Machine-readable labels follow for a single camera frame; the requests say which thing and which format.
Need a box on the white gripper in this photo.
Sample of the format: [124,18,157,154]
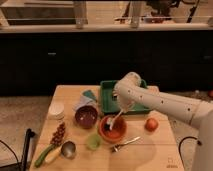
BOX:
[117,96,134,112]

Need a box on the striped item in tray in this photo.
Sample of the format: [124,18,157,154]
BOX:
[112,94,117,101]

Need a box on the red tomato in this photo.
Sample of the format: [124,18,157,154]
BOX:
[145,118,158,132]

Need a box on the white and teal cloth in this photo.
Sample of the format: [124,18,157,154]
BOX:
[73,90,97,111]

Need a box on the yellow corn cob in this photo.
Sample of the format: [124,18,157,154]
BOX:
[45,147,61,164]

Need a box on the dark purple bowl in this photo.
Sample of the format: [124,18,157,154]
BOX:
[75,105,98,129]

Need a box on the brown grape bunch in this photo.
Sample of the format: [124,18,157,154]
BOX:
[50,122,66,146]

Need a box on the white dish brush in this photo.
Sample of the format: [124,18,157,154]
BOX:
[105,111,123,131]

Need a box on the black stand left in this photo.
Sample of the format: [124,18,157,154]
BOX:
[20,128,35,171]

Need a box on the red-orange bowl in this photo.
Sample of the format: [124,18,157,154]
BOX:
[98,116,127,143]

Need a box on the black cable right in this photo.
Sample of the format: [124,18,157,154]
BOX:
[177,135,203,164]

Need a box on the green cucumber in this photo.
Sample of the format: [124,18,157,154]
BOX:
[34,144,55,168]

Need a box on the small green cup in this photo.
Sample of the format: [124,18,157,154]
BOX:
[86,134,101,150]

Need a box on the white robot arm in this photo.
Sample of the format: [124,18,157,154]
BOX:
[114,72,213,171]

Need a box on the green plastic tray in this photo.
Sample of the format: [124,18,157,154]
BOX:
[100,80,150,115]

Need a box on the silver fork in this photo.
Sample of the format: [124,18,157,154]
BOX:
[110,136,141,153]

